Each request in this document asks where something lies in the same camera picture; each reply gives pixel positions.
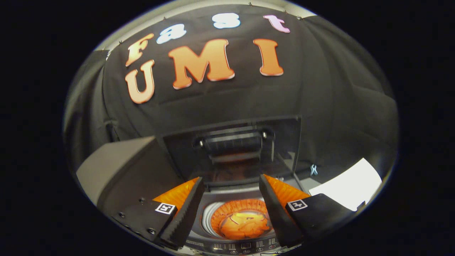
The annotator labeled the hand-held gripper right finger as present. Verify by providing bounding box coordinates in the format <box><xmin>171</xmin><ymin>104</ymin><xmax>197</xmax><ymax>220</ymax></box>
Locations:
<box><xmin>259</xmin><ymin>174</ymin><xmax>366</xmax><ymax>249</ymax></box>

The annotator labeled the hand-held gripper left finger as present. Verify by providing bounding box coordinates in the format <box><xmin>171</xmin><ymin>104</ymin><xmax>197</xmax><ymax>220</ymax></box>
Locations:
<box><xmin>110</xmin><ymin>177</ymin><xmax>206</xmax><ymax>251</ymax></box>

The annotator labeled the yellow shirt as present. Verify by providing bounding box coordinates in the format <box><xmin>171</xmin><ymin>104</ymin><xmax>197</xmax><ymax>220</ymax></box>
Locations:
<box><xmin>219</xmin><ymin>210</ymin><xmax>272</xmax><ymax>240</ymax></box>

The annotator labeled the dark grey washing machine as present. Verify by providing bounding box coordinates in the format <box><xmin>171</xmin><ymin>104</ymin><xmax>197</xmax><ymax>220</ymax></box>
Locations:
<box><xmin>185</xmin><ymin>178</ymin><xmax>310</xmax><ymax>255</ymax></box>

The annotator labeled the white side table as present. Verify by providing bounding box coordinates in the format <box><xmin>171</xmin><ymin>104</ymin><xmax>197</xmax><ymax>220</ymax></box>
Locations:
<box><xmin>309</xmin><ymin>158</ymin><xmax>383</xmax><ymax>212</ymax></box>

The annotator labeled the grey cabinet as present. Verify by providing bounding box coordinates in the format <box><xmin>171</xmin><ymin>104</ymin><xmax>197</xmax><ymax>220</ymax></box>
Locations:
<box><xmin>76</xmin><ymin>136</ymin><xmax>186</xmax><ymax>218</ymax></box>

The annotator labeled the black backdrop cloth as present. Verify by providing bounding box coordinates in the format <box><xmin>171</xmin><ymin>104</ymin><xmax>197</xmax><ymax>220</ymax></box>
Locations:
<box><xmin>63</xmin><ymin>3</ymin><xmax>399</xmax><ymax>187</ymax></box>

